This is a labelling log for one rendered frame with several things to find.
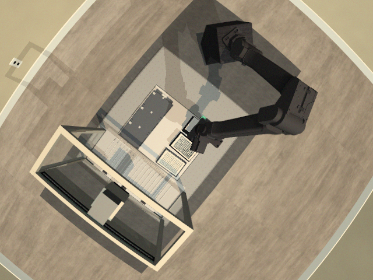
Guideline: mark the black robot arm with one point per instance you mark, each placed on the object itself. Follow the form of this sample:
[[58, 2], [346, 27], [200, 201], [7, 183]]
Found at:
[[287, 116]]

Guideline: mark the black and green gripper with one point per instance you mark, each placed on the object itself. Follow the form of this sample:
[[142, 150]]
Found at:
[[193, 133]]

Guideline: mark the cream deep-well block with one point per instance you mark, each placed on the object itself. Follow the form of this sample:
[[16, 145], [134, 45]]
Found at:
[[183, 145]]

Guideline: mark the white well plate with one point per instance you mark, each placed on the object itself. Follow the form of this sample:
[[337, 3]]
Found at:
[[171, 162]]

